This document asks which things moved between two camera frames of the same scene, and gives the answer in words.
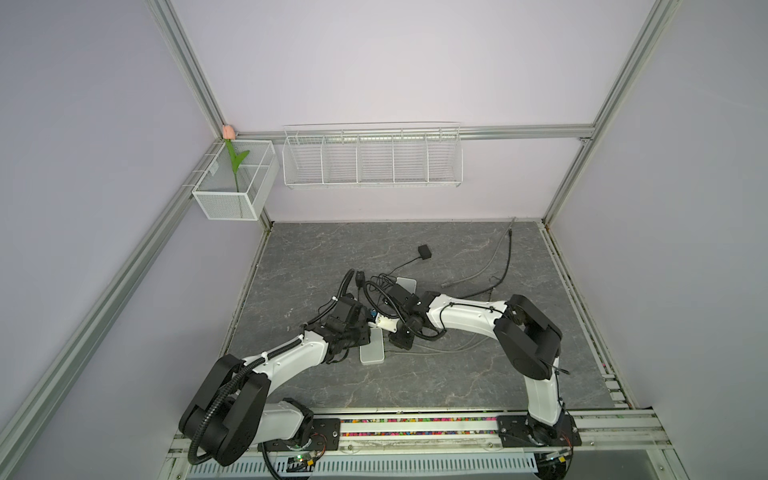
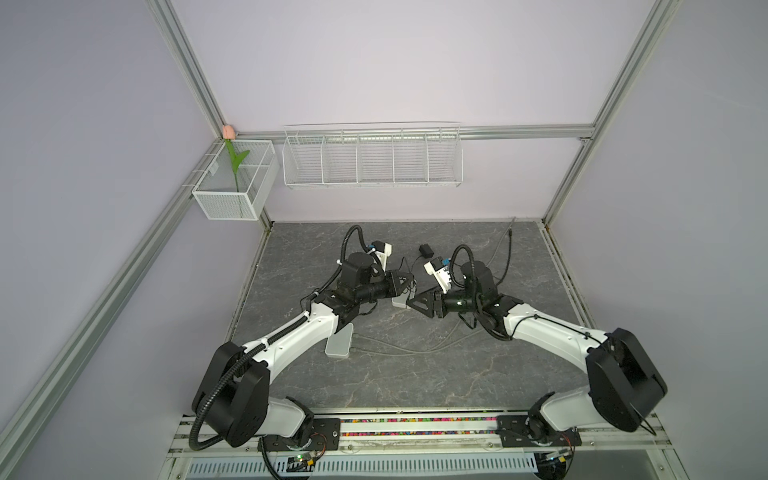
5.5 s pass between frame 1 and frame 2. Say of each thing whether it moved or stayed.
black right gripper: moved
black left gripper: moved
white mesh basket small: stayed
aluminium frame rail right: stayed
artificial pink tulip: stayed
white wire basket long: stayed
